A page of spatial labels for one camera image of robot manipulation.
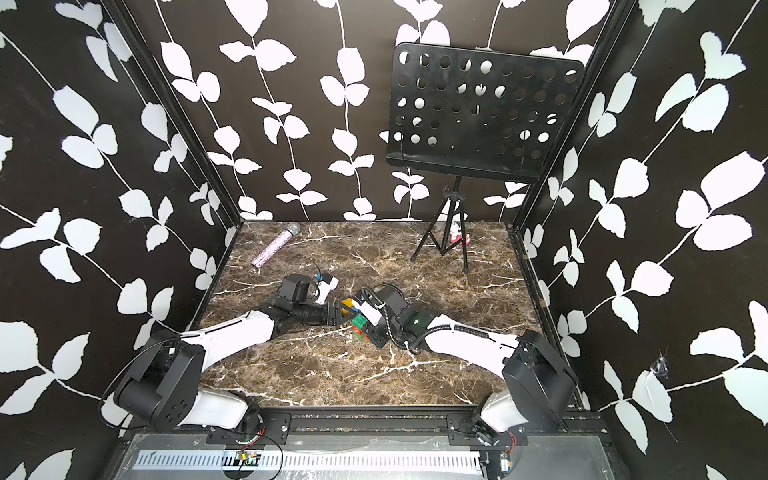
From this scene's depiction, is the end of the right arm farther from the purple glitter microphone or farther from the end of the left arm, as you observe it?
the purple glitter microphone

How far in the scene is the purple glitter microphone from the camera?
107cm

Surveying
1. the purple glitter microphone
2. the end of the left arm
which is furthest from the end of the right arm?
the purple glitter microphone

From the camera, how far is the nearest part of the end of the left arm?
0.71m

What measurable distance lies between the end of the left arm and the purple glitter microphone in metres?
0.40
